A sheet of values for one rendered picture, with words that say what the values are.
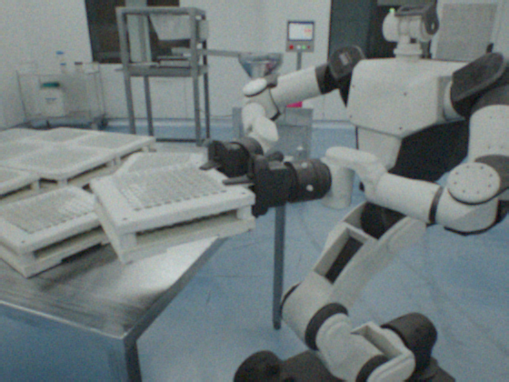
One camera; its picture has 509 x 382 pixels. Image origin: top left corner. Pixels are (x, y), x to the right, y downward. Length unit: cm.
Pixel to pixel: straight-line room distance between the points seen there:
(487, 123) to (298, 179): 36
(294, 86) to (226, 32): 472
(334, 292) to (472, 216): 45
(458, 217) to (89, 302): 67
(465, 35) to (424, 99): 540
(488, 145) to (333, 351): 63
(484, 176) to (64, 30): 623
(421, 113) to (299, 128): 223
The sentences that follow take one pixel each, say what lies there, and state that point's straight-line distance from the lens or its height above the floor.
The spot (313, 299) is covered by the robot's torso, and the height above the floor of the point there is 63.
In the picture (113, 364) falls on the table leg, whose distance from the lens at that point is 81.
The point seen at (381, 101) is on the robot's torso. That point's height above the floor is 114.
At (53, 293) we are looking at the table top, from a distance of 87.
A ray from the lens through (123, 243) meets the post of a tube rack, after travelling 66.
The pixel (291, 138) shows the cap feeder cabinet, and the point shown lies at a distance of 317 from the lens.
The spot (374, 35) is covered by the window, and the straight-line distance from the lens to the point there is 604.
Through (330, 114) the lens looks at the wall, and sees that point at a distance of 605.
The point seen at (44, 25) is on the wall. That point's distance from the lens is 674.
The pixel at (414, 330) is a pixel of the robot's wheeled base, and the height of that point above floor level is 35.
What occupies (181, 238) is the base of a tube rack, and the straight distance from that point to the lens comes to 69.
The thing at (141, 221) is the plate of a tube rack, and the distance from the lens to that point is 65.
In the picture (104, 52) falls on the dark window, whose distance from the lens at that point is 640.
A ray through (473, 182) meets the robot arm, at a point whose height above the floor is 106.
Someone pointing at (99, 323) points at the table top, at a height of 83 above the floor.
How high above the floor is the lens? 129
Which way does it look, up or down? 22 degrees down
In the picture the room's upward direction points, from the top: straight up
